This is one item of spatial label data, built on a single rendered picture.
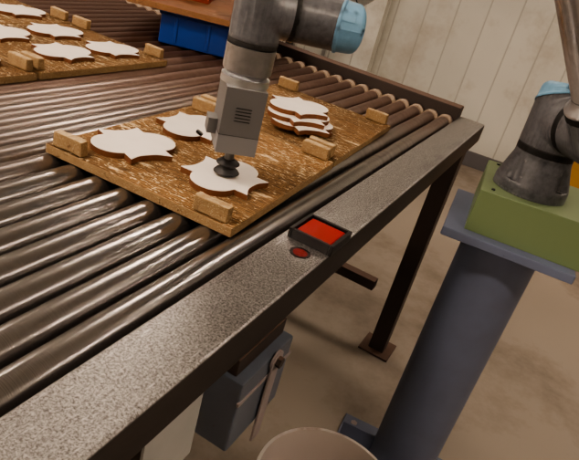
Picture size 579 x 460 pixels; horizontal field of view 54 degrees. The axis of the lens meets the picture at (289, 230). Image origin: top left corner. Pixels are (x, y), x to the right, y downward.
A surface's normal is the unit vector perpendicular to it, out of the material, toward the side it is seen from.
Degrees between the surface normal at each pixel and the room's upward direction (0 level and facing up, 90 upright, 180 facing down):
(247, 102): 90
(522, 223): 90
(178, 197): 0
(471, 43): 90
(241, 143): 90
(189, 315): 0
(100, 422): 0
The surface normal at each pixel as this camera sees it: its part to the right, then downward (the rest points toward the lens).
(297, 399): 0.24, -0.86
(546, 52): -0.37, 0.35
